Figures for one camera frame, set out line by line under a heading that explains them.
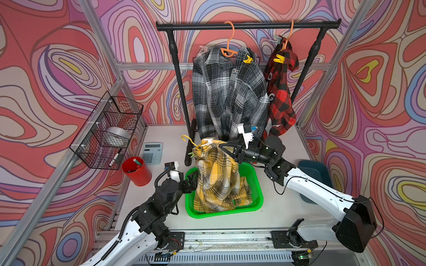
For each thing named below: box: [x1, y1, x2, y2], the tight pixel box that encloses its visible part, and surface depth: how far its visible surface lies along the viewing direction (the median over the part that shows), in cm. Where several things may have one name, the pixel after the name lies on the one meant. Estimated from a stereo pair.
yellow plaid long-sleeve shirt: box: [192, 137, 253, 213], surface depth 72 cm
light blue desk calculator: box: [142, 141, 163, 165], surface depth 103 cm
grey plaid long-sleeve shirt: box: [191, 45, 270, 142], surface depth 70 cm
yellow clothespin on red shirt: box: [272, 53, 286, 64], surface depth 60 cm
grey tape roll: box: [102, 126, 130, 148], surface depth 74 cm
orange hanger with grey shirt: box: [220, 21, 239, 58], surface depth 64 cm
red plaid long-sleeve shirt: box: [262, 36, 299, 137], surface depth 65 cm
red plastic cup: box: [122, 156, 152, 187], surface depth 87 cm
